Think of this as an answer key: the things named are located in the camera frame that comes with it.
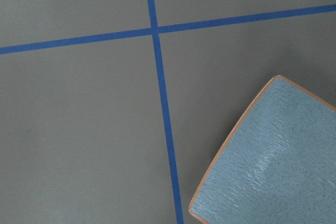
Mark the grey square plate orange rim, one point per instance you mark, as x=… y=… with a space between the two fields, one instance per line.
x=277 y=165

